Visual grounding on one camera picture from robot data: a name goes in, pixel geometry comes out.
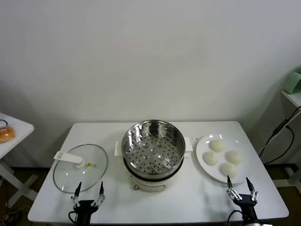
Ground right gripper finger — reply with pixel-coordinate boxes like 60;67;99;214
246;177;259;202
226;175;241;202

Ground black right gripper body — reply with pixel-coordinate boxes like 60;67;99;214
235;200;259;221

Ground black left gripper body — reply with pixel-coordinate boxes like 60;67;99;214
74;200;97;226

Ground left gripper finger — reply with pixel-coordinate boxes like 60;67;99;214
91;180;105;209
70;181;82;210

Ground white steamed baozi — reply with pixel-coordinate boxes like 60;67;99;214
202;151;221;167
225;150;243;165
220;162;238;179
209;139;227;153

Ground stainless steel steamer basket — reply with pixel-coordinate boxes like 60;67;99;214
114;120;192;175

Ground cream electric cooking pot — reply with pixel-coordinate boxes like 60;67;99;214
128;162;180;193

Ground white oval plate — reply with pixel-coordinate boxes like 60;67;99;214
195;133;253;184

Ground white side table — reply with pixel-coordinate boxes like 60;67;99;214
0;112;38;208

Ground packaged orange bread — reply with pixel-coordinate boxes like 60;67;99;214
0;126;16;144

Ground pale green appliance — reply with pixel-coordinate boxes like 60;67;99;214
284;66;301;94

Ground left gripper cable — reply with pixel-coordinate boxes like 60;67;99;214
68;210;79;226

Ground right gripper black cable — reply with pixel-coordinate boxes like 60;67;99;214
228;210;243;226

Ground glass lid with white handle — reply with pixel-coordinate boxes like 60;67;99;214
52;143;109;194

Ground white floor cable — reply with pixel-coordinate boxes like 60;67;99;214
0;204;31;219

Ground black power adapter cable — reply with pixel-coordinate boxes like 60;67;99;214
258;105;301;165

